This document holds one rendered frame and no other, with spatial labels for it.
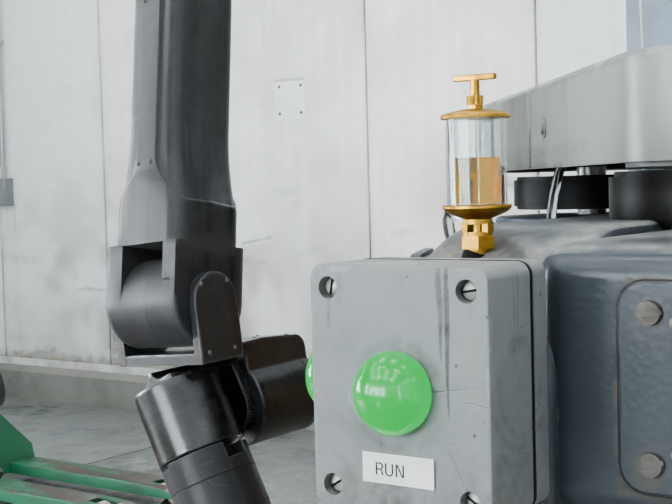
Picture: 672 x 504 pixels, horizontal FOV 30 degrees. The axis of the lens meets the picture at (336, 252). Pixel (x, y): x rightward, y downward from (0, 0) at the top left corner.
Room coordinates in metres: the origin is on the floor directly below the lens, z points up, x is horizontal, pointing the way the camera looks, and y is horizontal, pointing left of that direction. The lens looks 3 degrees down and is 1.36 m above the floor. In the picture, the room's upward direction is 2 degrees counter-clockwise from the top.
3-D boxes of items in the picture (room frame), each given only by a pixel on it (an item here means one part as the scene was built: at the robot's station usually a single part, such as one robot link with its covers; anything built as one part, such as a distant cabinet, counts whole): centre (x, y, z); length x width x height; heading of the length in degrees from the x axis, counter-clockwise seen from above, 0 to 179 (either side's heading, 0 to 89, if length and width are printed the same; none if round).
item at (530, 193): (0.97, -0.20, 1.35); 0.12 x 0.12 x 0.04
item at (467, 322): (0.46, -0.03, 1.29); 0.08 x 0.05 x 0.09; 55
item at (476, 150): (0.52, -0.06, 1.37); 0.03 x 0.02 x 0.03; 55
